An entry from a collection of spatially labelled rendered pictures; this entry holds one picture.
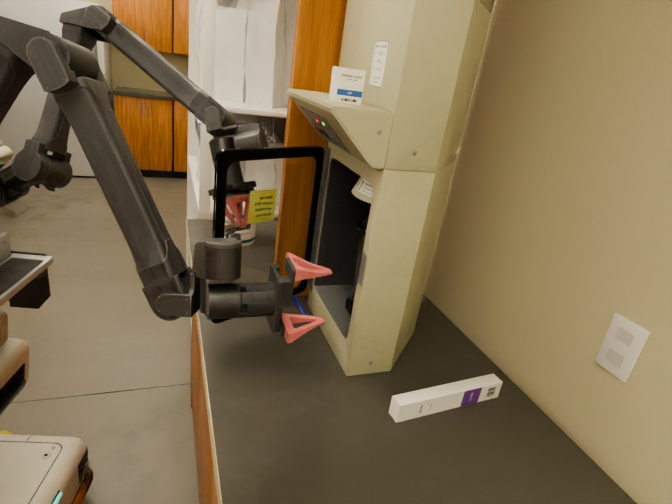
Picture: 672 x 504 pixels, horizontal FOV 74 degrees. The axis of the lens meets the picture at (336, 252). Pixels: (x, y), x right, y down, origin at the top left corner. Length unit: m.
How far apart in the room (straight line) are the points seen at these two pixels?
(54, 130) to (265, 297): 0.76
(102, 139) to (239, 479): 0.57
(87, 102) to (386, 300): 0.64
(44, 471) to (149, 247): 1.19
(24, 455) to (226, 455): 1.11
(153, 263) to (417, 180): 0.49
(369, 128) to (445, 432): 0.60
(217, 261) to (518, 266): 0.75
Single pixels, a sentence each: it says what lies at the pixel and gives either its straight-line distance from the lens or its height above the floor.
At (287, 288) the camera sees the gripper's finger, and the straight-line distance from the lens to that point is 0.71.
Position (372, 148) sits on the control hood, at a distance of 0.81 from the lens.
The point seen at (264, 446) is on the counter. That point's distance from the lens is 0.87.
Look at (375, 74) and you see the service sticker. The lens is 0.91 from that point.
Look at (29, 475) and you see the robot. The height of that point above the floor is 0.28.
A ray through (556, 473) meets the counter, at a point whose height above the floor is 0.94.
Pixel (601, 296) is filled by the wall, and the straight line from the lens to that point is 1.03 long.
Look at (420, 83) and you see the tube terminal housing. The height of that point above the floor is 1.56.
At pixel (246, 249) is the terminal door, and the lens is 1.03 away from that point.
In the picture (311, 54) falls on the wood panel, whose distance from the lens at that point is 1.14.
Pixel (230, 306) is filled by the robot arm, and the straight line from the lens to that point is 0.72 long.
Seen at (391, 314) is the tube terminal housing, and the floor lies 1.10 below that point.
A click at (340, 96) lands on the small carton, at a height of 1.52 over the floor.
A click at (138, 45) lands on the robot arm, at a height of 1.55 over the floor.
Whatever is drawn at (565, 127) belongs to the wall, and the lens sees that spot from 1.11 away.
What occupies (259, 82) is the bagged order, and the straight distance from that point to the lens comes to 2.06.
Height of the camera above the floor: 1.57
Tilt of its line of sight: 23 degrees down
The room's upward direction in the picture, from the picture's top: 9 degrees clockwise
